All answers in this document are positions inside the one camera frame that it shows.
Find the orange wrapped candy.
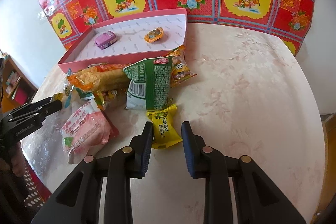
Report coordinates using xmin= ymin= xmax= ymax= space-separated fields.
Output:
xmin=144 ymin=27 xmax=166 ymax=43

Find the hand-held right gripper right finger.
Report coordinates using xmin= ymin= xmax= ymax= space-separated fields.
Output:
xmin=181 ymin=121 xmax=307 ymax=224

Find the red dotted rug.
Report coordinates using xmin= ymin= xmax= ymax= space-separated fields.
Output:
xmin=21 ymin=166 xmax=53 ymax=214

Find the purple tin case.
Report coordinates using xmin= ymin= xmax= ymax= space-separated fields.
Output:
xmin=94 ymin=32 xmax=118 ymax=50

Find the small yellow cake packet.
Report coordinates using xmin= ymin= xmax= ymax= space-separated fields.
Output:
xmin=146 ymin=105 xmax=183 ymax=149

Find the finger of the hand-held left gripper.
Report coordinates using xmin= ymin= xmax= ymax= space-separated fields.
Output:
xmin=31 ymin=97 xmax=53 ymax=107
xmin=34 ymin=100 xmax=63 ymax=117

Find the blue-edged clear candy packet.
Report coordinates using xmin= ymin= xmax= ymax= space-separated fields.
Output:
xmin=63 ymin=68 xmax=76 ymax=109

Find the green snack packet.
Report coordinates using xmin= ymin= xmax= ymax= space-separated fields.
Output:
xmin=75 ymin=85 xmax=95 ymax=101
xmin=123 ymin=55 xmax=174 ymax=111

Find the wooden cabinet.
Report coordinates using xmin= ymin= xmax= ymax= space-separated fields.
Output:
xmin=310 ymin=112 xmax=336 ymax=224

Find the pink shallow cardboard box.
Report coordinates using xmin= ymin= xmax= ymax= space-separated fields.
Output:
xmin=57 ymin=8 xmax=188 ymax=74

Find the burger gummy packet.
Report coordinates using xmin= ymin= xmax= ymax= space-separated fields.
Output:
xmin=165 ymin=45 xmax=198 ymax=88
xmin=93 ymin=89 xmax=126 ymax=110

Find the orange wafer packet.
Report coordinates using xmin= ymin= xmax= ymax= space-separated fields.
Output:
xmin=66 ymin=63 xmax=132 ymax=98

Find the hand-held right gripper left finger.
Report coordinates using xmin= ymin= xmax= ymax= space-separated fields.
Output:
xmin=31 ymin=121 xmax=154 ymax=224

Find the pink and white packet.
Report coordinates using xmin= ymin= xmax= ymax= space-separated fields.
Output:
xmin=60 ymin=99 xmax=120 ymax=165

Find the wooden shelf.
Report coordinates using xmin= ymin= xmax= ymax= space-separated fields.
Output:
xmin=0 ymin=56 xmax=37 ymax=109

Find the person's left hand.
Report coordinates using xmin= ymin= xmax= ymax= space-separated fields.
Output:
xmin=0 ymin=153 xmax=25 ymax=177

